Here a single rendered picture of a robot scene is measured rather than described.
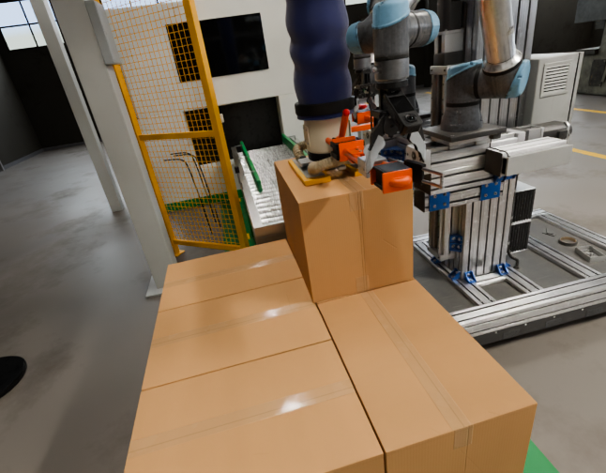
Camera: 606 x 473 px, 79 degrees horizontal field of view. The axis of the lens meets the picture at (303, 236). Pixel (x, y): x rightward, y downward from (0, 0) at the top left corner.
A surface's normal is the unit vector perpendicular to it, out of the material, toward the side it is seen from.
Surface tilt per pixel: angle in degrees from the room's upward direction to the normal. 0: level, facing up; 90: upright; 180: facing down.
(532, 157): 90
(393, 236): 90
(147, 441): 0
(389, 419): 0
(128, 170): 90
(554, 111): 90
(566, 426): 0
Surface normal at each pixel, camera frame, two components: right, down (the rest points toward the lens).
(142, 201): 0.22, 0.40
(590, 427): -0.14, -0.89
